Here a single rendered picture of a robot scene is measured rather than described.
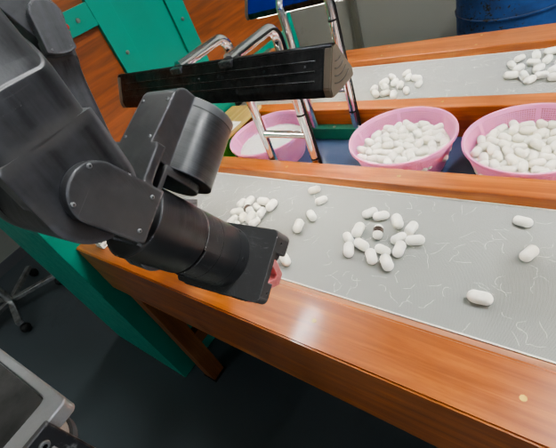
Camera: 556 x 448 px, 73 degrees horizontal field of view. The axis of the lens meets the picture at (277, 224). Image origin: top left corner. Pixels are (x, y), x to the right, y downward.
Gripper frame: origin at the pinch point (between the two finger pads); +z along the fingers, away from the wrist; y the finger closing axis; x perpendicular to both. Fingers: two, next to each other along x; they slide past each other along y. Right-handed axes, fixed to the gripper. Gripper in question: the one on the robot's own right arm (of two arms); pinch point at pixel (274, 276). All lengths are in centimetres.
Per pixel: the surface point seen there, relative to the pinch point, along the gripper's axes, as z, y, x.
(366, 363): 22.3, -5.0, 7.2
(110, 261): 24, 66, 4
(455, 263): 35.2, -12.4, -12.7
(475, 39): 75, 0, -96
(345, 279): 31.5, 5.1, -5.4
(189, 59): 8, 42, -42
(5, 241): 86, 288, 12
